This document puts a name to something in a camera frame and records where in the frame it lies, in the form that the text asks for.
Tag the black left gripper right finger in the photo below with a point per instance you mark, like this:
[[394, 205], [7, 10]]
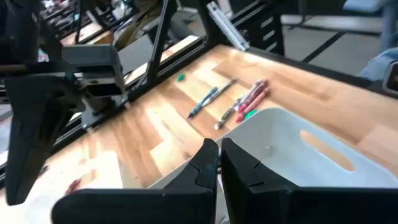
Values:
[[264, 205]]

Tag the grey crayon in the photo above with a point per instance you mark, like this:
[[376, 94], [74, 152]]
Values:
[[222, 91]]

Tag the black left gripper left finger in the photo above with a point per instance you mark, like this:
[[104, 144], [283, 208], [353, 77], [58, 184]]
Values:
[[192, 202]]

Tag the white crayon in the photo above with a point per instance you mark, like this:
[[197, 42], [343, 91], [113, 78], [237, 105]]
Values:
[[228, 113]]

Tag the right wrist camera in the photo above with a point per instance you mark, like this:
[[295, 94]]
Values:
[[96, 71]]

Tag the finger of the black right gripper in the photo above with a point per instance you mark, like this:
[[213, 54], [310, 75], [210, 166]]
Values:
[[34, 133]]

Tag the green crayon cap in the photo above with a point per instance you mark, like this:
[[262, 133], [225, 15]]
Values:
[[250, 114], [181, 77]]

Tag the silver aluminium bracket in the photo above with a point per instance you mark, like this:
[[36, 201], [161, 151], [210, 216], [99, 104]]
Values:
[[228, 26]]

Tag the grey plastic bin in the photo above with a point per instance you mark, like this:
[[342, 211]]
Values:
[[295, 155]]

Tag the blue crayon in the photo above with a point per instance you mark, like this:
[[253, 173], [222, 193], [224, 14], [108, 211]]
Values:
[[202, 104]]

